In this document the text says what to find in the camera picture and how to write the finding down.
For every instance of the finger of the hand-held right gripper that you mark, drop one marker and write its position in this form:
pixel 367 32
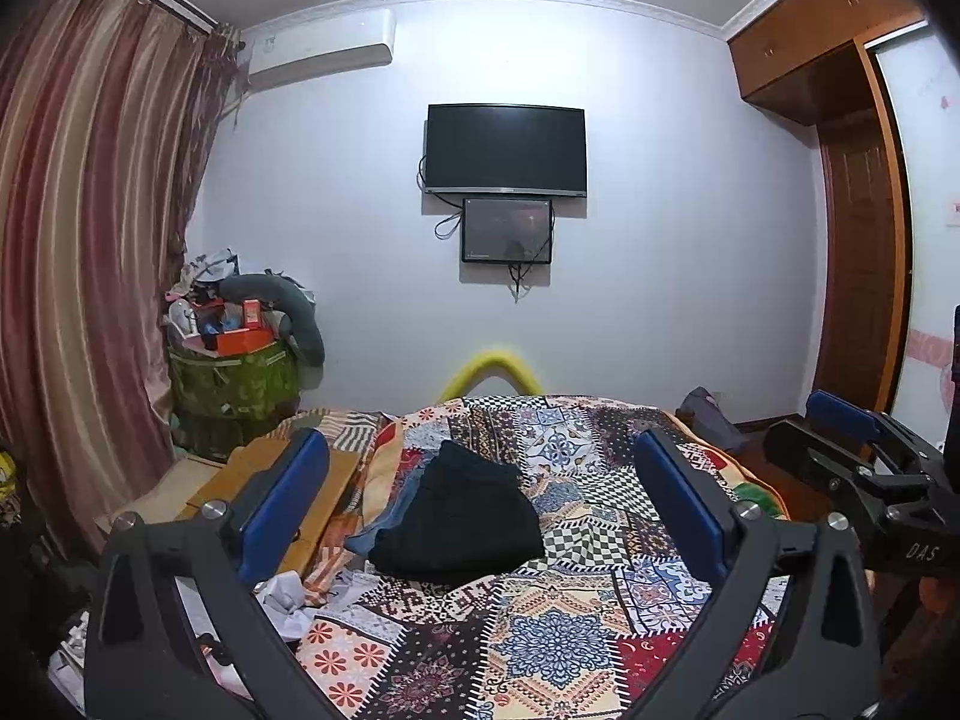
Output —
pixel 817 457
pixel 847 412

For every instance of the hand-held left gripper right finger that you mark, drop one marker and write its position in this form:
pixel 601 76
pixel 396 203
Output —
pixel 682 510

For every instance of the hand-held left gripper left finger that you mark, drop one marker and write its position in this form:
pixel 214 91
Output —
pixel 285 495

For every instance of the black pants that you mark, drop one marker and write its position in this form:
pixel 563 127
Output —
pixel 457 525

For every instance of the grey cloth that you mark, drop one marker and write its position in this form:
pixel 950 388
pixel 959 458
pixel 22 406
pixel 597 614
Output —
pixel 705 412

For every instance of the white crumpled cloth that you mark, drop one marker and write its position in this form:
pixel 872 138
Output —
pixel 292 600

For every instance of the blue jeans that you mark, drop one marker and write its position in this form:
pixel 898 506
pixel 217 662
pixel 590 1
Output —
pixel 390 517

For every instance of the green patterned bag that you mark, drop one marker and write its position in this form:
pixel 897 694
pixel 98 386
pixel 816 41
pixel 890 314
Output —
pixel 232 390

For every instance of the brown wooden door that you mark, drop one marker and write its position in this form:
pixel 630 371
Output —
pixel 855 277

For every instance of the patchwork printed blanket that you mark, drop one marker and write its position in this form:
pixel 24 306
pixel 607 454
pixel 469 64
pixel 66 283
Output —
pixel 570 615

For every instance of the orange box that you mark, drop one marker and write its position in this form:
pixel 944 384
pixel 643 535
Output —
pixel 244 341

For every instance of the grey bolster pillow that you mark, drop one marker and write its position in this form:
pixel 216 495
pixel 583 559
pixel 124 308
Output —
pixel 296 315

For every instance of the pile of mixed clothes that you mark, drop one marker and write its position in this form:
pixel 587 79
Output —
pixel 202 277

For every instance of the yellow foam tube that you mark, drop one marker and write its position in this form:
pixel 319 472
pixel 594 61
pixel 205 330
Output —
pixel 491 364

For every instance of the striped pink curtain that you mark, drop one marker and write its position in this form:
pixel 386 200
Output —
pixel 75 240

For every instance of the wooden wardrobe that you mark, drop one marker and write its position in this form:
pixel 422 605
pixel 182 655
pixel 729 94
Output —
pixel 810 52

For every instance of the white air conditioner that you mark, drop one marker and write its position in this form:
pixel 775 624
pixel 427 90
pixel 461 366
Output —
pixel 322 45

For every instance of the white wall switch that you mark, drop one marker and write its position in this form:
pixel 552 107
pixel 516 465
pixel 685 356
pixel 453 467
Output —
pixel 954 213

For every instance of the small black wall monitor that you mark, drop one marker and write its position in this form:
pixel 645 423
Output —
pixel 506 231

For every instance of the black wall television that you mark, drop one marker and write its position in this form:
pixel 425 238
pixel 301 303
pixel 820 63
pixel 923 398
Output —
pixel 506 150

